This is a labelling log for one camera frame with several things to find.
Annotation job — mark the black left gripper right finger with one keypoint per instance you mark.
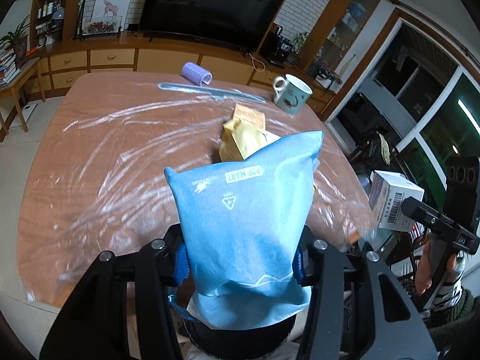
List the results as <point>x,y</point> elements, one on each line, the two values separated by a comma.
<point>385,322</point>

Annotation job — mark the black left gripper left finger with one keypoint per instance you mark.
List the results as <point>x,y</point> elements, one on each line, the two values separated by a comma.
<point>92,324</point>

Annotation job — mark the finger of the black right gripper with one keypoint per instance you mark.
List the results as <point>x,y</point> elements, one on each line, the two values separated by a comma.
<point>441,226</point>

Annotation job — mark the white barcode box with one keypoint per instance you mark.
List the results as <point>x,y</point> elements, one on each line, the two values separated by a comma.
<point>387,193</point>

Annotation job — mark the blue Pop Mart pouch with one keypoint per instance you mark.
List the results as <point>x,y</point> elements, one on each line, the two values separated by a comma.
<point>242,222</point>

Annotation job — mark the yellow paper bag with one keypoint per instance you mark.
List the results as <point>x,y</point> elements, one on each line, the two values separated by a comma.
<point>241,138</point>

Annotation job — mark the purple hair roller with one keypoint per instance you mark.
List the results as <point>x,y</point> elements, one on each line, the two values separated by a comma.
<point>196,74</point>

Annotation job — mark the right hand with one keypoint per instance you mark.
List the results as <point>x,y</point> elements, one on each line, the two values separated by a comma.
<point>423,277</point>

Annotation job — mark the teal patterned mug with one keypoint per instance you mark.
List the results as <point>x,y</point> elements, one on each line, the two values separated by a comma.
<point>290,93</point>

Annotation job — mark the brown cardboard box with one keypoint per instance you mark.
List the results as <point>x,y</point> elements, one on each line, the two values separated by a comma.
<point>250,116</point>

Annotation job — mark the potted plant right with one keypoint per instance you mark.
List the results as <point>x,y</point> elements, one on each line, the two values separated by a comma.
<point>298,43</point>

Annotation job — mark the potted plant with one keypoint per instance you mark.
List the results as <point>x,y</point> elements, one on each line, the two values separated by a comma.
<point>16,41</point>
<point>298,43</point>

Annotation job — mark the wooden side table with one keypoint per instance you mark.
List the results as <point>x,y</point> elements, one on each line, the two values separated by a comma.
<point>14,91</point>

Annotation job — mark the wooden sideboard cabinet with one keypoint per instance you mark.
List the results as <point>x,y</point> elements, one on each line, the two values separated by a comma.
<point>140,54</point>

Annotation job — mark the potted plant left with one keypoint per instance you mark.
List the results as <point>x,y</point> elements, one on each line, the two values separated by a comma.
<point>16,41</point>

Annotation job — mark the giraffe picture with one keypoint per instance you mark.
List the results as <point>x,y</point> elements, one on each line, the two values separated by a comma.
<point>108,17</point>

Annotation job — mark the black television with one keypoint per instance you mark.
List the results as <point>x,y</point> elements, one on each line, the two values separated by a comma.
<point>235,24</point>

